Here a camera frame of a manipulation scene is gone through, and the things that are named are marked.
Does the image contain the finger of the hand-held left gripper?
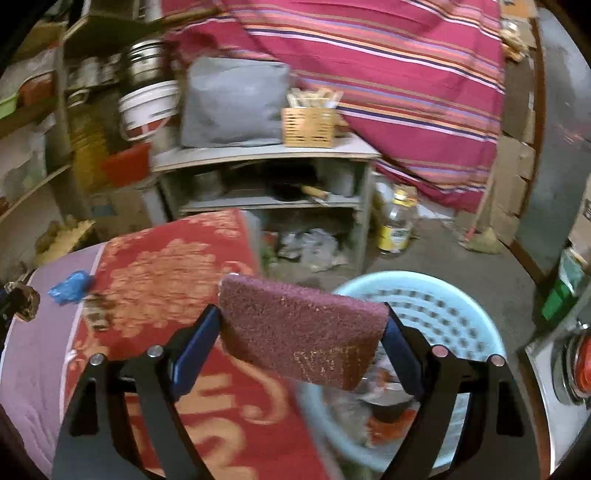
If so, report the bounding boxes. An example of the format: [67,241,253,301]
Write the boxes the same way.
[0,284,19,326]

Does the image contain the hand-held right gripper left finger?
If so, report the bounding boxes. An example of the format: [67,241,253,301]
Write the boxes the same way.
[51,305,222,480]

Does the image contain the brown paper ball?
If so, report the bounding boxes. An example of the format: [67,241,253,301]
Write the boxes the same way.
[15,284,41,322]

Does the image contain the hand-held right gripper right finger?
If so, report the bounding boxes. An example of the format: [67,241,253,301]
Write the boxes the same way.
[379,305,541,480]

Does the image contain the grey wooden cabinet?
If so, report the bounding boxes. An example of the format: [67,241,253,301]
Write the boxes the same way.
[152,134,382,278]

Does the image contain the cardboard box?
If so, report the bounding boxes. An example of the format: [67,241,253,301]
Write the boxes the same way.
[90,187,153,232]

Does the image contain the gas stove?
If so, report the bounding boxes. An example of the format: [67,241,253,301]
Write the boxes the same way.
[526,323,591,462]

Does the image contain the green box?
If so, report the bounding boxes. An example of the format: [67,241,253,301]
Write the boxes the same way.
[542,249,587,324]

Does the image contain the crumpled plastic bags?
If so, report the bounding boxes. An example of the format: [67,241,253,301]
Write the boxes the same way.
[277,228,347,273]

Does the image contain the red plastic basin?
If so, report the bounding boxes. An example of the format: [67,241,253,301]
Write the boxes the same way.
[100,143,153,188]

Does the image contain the white plastic bucket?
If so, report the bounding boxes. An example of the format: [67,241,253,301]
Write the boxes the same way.
[117,80,181,141]

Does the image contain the red striped cloth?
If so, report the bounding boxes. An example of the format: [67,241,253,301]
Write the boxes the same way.
[161,0,506,213]

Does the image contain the grey fabric bag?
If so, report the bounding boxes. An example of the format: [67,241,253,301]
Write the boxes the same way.
[180,56,291,148]

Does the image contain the cooking oil bottle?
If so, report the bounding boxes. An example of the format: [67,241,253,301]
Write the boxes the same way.
[376,185,419,254]

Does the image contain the wooden chopstick holder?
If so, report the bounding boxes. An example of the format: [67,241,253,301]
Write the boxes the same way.
[281,88,345,148]

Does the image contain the light blue plastic basket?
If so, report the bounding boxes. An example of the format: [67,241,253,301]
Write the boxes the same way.
[300,271,508,476]

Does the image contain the purple bed sheet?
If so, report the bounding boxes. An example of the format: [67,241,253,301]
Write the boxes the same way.
[0,242,107,476]

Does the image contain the straw broom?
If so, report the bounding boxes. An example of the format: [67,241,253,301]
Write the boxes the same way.
[459,152,504,254]

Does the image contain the wooden shelf unit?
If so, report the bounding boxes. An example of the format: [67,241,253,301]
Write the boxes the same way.
[0,0,162,222]

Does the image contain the red patterned blanket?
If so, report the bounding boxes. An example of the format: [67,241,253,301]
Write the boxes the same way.
[62,208,342,480]

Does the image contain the blue plastic glove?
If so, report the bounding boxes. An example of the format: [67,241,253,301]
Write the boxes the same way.
[48,271,93,305]

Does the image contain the steel pot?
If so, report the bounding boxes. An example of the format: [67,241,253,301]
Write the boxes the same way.
[126,39,168,86]

